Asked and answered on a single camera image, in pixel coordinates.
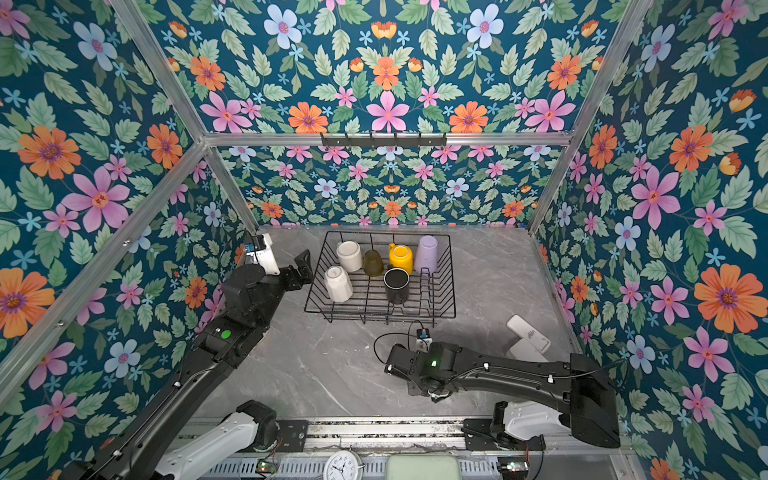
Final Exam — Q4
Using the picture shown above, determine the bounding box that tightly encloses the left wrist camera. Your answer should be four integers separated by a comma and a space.
243, 233, 280, 276

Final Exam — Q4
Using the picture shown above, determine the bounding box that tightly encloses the red interior white mug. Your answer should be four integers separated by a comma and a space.
336, 241, 363, 273

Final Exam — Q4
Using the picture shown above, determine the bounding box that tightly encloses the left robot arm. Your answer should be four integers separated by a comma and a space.
61, 250, 313, 479

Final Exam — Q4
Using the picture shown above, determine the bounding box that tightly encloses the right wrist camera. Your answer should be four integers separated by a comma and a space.
416, 328, 433, 352

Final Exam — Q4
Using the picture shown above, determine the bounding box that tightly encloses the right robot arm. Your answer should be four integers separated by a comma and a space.
384, 342, 621, 449

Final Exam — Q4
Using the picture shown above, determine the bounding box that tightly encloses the white analog clock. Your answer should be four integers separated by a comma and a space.
323, 450, 364, 480

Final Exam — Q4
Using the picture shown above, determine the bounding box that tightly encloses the yellow mug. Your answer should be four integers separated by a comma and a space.
388, 243, 414, 275

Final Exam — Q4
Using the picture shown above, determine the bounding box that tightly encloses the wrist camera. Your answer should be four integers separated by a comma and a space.
416, 328, 433, 352
243, 233, 280, 276

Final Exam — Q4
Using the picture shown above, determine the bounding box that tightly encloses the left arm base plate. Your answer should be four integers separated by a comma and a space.
241, 420, 309, 455

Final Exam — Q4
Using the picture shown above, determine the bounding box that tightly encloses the pale green sponge pad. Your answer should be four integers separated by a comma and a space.
384, 454, 462, 480

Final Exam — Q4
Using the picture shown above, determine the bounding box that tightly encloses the lavender plastic cup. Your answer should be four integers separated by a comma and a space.
414, 235, 439, 275

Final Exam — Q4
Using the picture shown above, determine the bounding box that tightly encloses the wall hook rail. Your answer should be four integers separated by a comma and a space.
320, 133, 448, 149

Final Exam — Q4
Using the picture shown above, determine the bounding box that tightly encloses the cream white mug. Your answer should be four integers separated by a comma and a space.
324, 265, 353, 303

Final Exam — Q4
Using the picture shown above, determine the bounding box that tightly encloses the olive green glass cup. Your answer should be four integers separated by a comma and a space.
363, 250, 385, 278

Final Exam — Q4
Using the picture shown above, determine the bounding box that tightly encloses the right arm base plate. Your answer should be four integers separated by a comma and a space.
461, 418, 546, 452

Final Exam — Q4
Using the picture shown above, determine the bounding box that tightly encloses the black wire dish rack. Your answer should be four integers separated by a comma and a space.
304, 230, 456, 326

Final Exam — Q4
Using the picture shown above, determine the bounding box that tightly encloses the black mug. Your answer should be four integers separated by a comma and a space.
383, 267, 410, 305

